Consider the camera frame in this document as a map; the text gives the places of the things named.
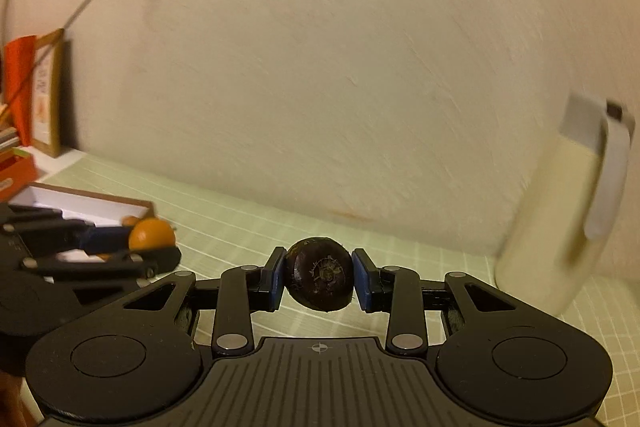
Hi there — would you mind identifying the dark purple passion fruit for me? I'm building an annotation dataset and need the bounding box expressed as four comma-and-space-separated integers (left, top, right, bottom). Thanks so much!
283, 237, 355, 312

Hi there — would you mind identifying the small orange tangerine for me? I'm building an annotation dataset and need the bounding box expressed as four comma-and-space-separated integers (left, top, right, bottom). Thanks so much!
120, 216, 140, 227

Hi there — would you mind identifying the white shallow box brown rim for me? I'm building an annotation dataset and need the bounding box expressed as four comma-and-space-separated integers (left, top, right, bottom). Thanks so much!
8, 183, 155, 260

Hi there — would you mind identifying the red open gift box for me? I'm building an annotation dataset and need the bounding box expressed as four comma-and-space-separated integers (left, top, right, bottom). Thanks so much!
0, 148, 38, 202

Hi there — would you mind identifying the green checked table mat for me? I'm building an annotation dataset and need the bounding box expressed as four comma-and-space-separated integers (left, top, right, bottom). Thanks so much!
34, 150, 639, 426

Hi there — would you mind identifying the cream thermos jug grey lid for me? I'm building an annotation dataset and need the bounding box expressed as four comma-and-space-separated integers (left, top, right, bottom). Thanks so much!
495, 93, 634, 315

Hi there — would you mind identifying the wooden framed picture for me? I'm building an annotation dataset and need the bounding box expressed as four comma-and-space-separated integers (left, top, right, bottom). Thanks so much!
32, 28, 65, 158

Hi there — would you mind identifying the black power cable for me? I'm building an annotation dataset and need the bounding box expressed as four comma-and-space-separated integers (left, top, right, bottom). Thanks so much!
0, 0, 177, 122

